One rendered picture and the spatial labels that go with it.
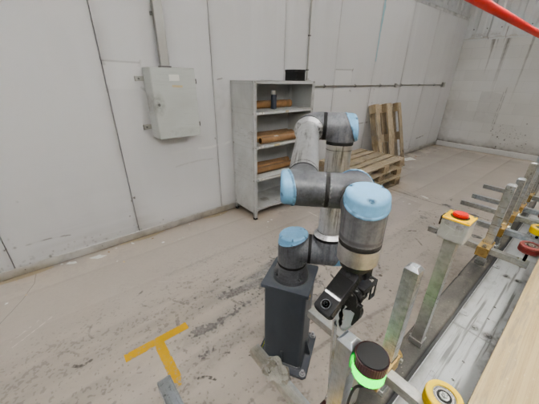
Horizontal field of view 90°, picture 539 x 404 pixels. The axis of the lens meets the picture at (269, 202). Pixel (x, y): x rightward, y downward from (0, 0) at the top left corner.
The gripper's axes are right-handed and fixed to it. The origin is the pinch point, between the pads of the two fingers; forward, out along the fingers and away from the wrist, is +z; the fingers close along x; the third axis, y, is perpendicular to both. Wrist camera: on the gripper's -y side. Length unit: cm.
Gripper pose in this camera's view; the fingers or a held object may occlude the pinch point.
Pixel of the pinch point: (340, 326)
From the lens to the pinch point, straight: 76.6
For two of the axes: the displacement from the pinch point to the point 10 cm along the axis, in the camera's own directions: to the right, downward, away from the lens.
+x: -6.4, -3.3, 7.0
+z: 0.0, 9.0, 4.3
